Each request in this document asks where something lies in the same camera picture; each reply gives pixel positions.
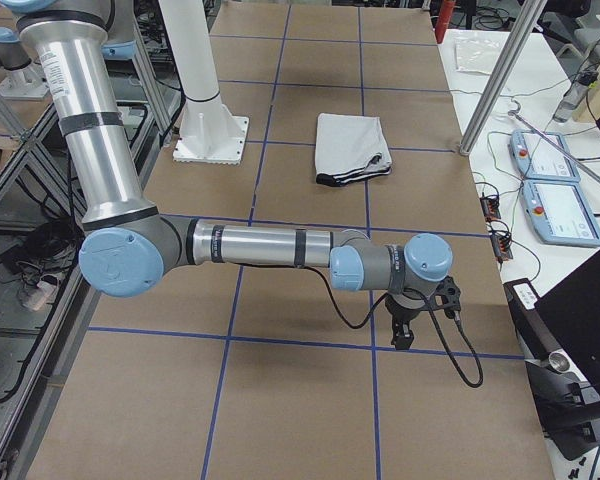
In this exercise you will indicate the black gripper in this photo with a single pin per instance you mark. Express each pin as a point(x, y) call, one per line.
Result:
point(401, 316)

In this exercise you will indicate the grey cartoon print t-shirt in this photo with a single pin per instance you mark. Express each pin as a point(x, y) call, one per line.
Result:
point(349, 149)

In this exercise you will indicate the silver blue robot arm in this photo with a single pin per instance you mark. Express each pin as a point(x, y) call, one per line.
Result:
point(132, 243)

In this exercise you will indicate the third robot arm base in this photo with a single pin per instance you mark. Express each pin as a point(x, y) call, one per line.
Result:
point(24, 79)

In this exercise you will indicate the black box with label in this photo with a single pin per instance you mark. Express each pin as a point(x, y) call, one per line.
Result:
point(522, 298)

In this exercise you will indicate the lower orange circuit board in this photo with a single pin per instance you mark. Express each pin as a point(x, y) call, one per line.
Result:
point(501, 244)

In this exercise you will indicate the orange circuit board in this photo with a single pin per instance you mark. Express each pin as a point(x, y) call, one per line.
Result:
point(501, 244)
point(490, 206)

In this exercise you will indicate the upper orange circuit board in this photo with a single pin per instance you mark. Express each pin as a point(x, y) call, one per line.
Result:
point(490, 206)

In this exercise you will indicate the black laptop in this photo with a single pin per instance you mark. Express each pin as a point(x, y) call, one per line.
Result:
point(571, 312)

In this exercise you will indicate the lower teach pendant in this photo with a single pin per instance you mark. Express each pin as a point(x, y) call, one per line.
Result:
point(560, 214)

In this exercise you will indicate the teach pendant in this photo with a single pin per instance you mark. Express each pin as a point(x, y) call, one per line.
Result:
point(560, 214)
point(536, 159)

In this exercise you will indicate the upper teach pendant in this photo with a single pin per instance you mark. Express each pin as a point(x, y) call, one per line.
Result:
point(536, 159)

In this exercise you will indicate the clear plastic bag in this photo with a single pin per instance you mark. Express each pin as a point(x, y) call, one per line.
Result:
point(479, 56)

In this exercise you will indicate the black camera stand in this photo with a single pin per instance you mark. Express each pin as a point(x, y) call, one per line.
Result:
point(568, 406)

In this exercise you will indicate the aluminium frame post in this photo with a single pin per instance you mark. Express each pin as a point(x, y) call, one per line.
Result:
point(530, 12)

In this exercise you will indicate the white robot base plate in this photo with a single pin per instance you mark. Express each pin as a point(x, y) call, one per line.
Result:
point(208, 131)

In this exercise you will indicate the black metal frame rack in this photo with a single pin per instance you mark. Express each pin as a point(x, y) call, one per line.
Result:
point(37, 348)

